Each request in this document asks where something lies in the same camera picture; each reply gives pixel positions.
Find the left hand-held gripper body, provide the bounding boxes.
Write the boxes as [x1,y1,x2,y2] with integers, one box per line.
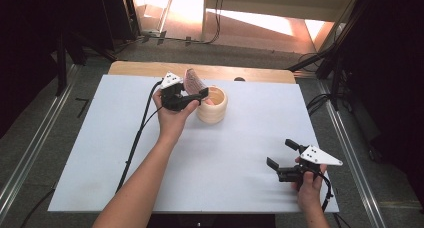
[159,71,202,113]

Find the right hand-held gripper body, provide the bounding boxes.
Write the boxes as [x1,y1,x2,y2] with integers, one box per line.
[276,144,344,191]

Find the pink hairbrush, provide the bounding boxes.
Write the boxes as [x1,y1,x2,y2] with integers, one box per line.
[183,67,208,96]

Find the cream ribbed cup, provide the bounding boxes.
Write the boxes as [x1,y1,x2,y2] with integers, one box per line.
[195,85,229,125]

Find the person's left hand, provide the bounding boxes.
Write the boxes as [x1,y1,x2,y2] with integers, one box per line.
[152,88,215,142]

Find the person's right hand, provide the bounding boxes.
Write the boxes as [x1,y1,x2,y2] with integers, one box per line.
[291,156,329,213]

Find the white table board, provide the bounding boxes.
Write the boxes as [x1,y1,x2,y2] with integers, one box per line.
[48,74,340,214]

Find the wooden table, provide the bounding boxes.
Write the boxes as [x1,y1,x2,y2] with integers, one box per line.
[108,60,297,85]

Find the black metal stand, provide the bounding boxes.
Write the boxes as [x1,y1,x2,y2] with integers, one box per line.
[54,30,118,97]
[287,37,348,112]

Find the black equipment cabinet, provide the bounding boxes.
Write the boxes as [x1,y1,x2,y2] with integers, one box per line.
[98,0,142,51]

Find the metal floor rail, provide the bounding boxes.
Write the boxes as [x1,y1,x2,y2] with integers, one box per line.
[315,79,388,228]
[0,63,82,220]

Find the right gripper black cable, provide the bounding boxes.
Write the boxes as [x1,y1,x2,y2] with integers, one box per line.
[318,172,352,228]

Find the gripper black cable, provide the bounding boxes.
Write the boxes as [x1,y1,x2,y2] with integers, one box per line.
[19,79,165,228]
[318,172,352,228]

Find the black floor cables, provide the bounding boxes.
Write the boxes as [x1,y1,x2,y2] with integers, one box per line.
[305,93,333,118]

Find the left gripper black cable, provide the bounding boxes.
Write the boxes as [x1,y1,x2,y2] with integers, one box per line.
[19,79,165,228]

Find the hanging black cable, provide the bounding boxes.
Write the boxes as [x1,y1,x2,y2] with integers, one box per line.
[199,0,225,45]

